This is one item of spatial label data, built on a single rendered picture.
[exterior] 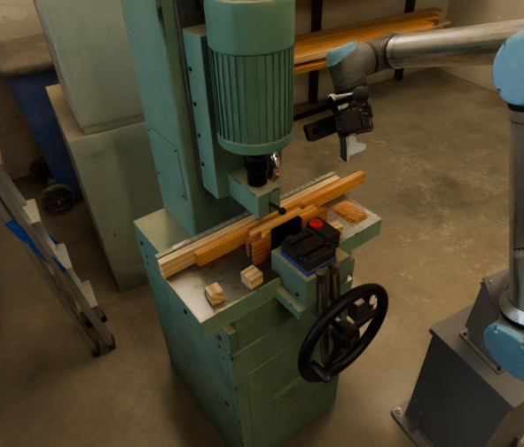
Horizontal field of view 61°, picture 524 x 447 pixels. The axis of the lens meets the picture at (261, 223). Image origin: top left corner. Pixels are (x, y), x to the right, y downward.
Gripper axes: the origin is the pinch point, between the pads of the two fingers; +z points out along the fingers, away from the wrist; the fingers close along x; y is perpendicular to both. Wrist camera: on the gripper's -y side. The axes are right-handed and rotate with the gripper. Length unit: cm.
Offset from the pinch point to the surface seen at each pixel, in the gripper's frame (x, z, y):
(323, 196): 21.1, -23.6, -11.8
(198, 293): 27.1, 15.9, -37.9
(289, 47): -19.2, 7.7, -3.4
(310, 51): -25, -242, -44
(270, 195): 11.7, -0.8, -19.1
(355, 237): 31.6, -14.1, -3.9
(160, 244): 22, -9, -61
